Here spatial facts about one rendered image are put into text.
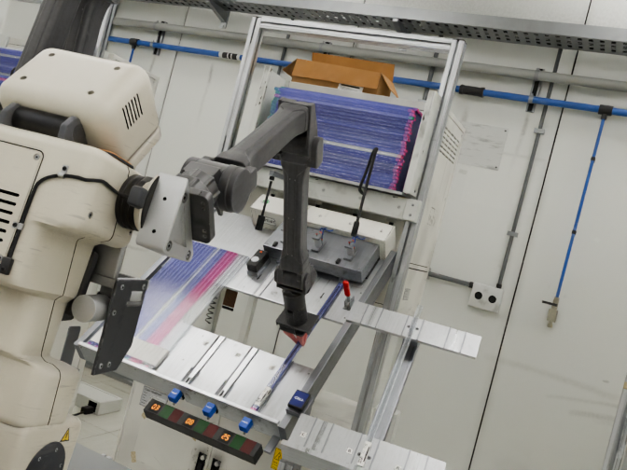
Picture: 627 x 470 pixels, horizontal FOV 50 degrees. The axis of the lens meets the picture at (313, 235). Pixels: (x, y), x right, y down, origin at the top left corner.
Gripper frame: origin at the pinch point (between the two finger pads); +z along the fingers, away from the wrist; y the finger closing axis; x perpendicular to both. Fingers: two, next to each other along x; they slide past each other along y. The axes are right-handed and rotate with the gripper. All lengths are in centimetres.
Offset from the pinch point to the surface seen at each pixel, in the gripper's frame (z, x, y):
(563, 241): 78, -169, -45
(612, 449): 27, -19, -82
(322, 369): -0.1, 6.5, -10.0
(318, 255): -5.6, -29.3, 9.0
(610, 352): 112, -138, -77
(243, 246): 0.2, -30.1, 37.7
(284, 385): 1.1, 14.4, -2.7
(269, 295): 0.6, -13.5, 18.2
